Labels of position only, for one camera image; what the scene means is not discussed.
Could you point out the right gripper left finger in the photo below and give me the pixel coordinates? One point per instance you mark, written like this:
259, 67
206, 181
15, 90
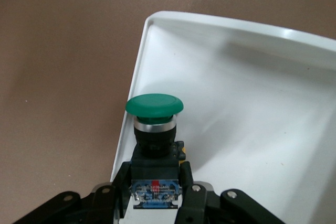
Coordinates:
105, 203

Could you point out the white plastic drawer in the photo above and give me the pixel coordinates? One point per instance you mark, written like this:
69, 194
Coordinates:
236, 103

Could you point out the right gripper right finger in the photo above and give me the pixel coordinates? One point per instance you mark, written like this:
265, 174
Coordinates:
197, 205

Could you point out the green mushroom push button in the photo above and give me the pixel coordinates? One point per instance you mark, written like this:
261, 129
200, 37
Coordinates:
155, 107

